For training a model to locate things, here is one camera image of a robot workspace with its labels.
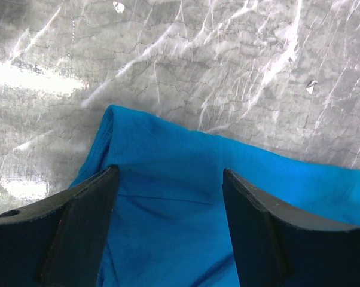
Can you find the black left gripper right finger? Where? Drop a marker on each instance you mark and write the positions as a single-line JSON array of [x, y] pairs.
[[277, 244]]

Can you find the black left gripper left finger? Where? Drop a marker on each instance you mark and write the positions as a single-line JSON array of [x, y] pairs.
[[59, 241]]

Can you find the blue t-shirt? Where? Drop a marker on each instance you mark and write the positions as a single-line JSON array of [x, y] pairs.
[[169, 225]]

